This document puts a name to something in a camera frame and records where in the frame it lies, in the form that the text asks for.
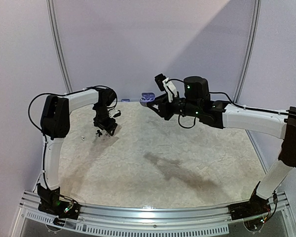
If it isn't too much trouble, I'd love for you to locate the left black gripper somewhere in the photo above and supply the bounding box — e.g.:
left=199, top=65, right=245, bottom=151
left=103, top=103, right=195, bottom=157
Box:
left=94, top=103, right=117, bottom=135

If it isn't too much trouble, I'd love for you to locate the purple earbud charging case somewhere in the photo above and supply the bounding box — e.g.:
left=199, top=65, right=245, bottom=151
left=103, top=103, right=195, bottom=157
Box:
left=140, top=92, right=155, bottom=107

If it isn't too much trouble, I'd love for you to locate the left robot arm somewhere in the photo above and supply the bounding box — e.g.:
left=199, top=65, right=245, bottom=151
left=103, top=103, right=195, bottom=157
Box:
left=37, top=85, right=117, bottom=196

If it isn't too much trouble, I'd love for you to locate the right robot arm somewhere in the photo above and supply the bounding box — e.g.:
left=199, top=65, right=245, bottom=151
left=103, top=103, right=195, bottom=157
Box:
left=140, top=74, right=296, bottom=215

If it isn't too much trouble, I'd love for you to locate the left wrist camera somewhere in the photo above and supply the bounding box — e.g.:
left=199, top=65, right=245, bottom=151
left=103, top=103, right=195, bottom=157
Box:
left=109, top=109, right=121, bottom=118

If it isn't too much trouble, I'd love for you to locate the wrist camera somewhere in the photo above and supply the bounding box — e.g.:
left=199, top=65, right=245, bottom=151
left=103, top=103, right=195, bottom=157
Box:
left=109, top=109, right=121, bottom=118
left=154, top=74, right=178, bottom=103

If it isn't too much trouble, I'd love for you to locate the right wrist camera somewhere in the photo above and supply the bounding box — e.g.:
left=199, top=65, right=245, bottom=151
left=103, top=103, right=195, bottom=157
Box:
left=154, top=74, right=178, bottom=103

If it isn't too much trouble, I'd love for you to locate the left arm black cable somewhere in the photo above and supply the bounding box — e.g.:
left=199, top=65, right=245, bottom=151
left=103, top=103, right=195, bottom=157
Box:
left=28, top=85, right=119, bottom=191

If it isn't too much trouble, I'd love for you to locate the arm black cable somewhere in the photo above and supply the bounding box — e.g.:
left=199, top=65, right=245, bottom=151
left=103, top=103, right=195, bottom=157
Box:
left=166, top=78, right=296, bottom=158
left=28, top=85, right=119, bottom=191

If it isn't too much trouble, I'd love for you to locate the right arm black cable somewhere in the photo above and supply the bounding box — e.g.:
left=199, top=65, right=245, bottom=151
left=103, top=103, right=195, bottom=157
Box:
left=166, top=78, right=296, bottom=158

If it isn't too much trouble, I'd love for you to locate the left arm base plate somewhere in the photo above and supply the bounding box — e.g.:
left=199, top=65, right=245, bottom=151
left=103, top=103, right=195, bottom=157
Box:
left=38, top=199, right=81, bottom=220

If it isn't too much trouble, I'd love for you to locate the left aluminium corner post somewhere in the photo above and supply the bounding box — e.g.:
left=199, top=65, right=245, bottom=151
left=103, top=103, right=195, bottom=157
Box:
left=46, top=0, right=73, bottom=93

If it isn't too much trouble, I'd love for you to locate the aluminium corner post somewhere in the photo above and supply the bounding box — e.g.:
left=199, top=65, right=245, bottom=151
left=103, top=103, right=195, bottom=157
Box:
left=46, top=0, right=73, bottom=93
left=231, top=0, right=262, bottom=106

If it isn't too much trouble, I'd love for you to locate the aluminium front rail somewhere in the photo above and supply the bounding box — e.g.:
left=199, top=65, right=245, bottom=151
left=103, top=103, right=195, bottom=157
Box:
left=12, top=191, right=296, bottom=237

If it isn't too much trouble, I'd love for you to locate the right aluminium corner post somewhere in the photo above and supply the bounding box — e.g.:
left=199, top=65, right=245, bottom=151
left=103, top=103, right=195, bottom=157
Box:
left=231, top=0, right=262, bottom=106

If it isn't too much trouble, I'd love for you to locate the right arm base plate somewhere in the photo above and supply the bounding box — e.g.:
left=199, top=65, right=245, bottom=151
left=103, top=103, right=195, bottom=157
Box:
left=227, top=201, right=278, bottom=223

